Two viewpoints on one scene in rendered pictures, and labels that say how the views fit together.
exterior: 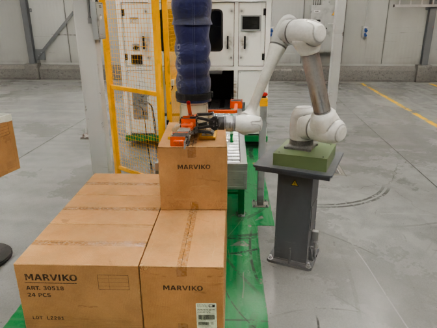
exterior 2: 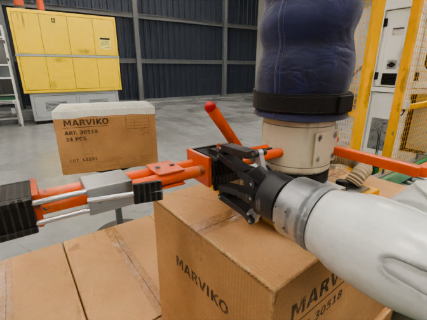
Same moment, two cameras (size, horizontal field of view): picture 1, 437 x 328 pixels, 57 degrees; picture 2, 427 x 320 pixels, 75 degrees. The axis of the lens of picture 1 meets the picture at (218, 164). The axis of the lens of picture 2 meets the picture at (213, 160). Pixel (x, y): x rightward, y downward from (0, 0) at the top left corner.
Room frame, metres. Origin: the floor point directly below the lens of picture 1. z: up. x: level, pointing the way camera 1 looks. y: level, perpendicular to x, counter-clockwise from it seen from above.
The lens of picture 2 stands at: (1.93, -0.26, 1.26)
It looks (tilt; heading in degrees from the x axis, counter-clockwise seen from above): 18 degrees down; 52
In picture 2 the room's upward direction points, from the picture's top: straight up
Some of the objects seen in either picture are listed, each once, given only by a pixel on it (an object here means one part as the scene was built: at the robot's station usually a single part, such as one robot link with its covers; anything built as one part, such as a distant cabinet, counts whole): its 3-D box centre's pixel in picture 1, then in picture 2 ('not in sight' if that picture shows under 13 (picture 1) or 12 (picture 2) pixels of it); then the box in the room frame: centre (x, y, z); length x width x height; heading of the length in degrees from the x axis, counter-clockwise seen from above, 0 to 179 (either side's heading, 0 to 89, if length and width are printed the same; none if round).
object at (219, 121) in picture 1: (216, 123); (267, 192); (2.24, 0.01, 1.07); 0.09 x 0.07 x 0.08; 88
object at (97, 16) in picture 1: (98, 21); not in sight; (3.64, 1.02, 1.62); 0.20 x 0.05 x 0.30; 178
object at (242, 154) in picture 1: (240, 135); not in sight; (4.03, -0.23, 0.50); 2.31 x 0.05 x 0.19; 178
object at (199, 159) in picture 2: (188, 122); (214, 163); (2.26, 0.17, 1.07); 0.10 x 0.08 x 0.06; 87
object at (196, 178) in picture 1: (195, 162); (283, 256); (2.50, 0.15, 0.74); 0.60 x 0.40 x 0.40; 0
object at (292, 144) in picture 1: (302, 141); not in sight; (2.57, -0.56, 0.86); 0.22 x 0.18 x 0.06; 151
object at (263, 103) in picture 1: (261, 153); not in sight; (3.42, -0.39, 0.50); 0.07 x 0.07 x 1.00; 88
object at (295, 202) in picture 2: (229, 123); (305, 211); (2.24, -0.07, 1.07); 0.09 x 0.06 x 0.09; 178
